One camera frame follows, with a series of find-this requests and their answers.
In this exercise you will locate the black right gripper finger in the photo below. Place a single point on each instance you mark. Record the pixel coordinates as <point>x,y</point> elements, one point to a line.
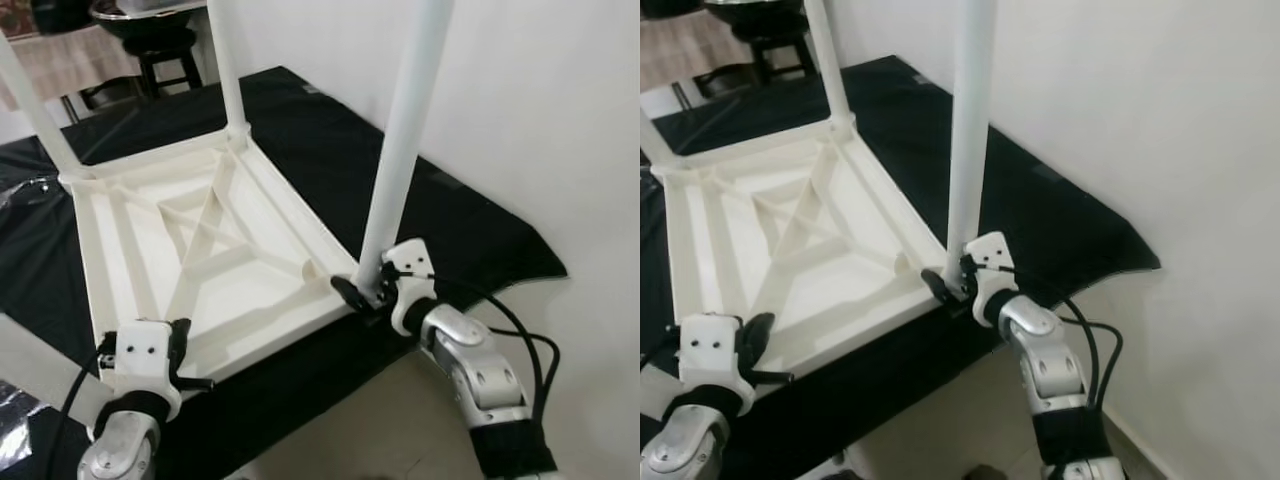
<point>350,294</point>
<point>938,286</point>

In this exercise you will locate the white plastic table top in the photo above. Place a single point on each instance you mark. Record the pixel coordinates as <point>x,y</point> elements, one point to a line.
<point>800,230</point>
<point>200,240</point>

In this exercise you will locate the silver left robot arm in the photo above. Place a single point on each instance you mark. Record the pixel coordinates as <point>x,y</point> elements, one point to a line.
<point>690,445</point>
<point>120,450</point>

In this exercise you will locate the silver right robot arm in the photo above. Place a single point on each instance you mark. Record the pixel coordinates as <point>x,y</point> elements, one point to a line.
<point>1050,365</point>
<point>480,370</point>

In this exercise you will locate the black tablecloth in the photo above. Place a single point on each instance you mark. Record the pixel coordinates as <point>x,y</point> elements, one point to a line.
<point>1060,210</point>
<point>450,220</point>

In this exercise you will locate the clear tape patch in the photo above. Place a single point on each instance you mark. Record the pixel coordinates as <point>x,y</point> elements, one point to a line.
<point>25,190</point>
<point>15,430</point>

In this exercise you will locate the black round stool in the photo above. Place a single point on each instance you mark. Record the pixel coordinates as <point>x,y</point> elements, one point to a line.
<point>785,55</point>
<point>165,60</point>

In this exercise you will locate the pink cloth covered table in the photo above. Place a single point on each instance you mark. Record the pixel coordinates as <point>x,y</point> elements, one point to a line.
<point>70,60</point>
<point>690,45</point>

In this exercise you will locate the black wok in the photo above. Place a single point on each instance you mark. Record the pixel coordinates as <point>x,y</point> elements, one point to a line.
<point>150,20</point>
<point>755,12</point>

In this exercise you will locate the dark bag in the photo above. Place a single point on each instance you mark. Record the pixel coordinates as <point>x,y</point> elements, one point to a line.
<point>665,6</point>
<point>60,12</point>

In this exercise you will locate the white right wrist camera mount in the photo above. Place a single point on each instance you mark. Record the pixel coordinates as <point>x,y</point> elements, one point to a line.
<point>992,258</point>
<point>412,265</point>

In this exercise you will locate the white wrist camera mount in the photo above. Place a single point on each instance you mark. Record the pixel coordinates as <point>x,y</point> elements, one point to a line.
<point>140,360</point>
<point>992,258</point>
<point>715,352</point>
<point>412,265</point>

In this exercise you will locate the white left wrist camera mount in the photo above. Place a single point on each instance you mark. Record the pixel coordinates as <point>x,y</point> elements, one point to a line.
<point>715,352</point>
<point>140,360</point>

